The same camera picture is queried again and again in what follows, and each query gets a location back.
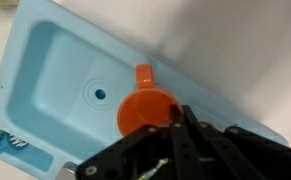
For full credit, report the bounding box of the orange cup with handle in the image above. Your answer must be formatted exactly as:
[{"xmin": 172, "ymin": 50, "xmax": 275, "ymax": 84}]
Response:
[{"xmin": 116, "ymin": 63, "xmax": 185, "ymax": 138}]

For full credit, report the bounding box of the light blue toy sink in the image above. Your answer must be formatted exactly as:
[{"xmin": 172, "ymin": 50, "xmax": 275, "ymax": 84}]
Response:
[{"xmin": 0, "ymin": 0, "xmax": 290, "ymax": 180}]

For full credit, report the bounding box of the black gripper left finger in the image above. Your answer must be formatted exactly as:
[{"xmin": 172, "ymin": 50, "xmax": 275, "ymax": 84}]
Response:
[{"xmin": 75, "ymin": 103, "xmax": 199, "ymax": 180}]

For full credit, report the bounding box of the grey toy faucet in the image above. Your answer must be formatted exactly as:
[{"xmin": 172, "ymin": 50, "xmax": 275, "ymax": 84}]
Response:
[{"xmin": 56, "ymin": 161, "xmax": 80, "ymax": 180}]

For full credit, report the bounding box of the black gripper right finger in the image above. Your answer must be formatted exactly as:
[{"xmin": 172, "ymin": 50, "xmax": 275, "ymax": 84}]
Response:
[{"xmin": 182, "ymin": 104, "xmax": 291, "ymax": 180}]

